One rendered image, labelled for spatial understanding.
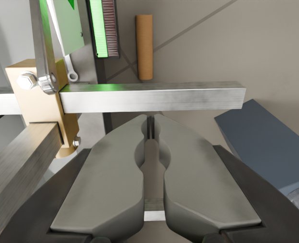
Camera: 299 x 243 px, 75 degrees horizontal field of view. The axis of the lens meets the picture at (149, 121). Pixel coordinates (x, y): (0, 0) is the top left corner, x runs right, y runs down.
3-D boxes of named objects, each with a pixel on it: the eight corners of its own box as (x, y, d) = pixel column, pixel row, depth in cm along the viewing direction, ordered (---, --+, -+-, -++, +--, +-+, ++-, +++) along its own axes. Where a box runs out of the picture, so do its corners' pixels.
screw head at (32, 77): (36, 70, 22) (31, 73, 21) (41, 88, 23) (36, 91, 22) (17, 71, 22) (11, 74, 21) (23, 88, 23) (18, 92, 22)
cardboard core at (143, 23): (152, 14, 88) (153, 79, 103) (152, 14, 95) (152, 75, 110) (134, 15, 88) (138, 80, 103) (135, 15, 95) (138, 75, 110)
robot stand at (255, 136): (252, 98, 118) (338, 167, 65) (263, 128, 128) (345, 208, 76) (213, 117, 124) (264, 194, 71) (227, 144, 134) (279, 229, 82)
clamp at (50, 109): (68, 57, 26) (52, 66, 22) (85, 139, 33) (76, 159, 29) (22, 58, 26) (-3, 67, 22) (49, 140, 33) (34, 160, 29)
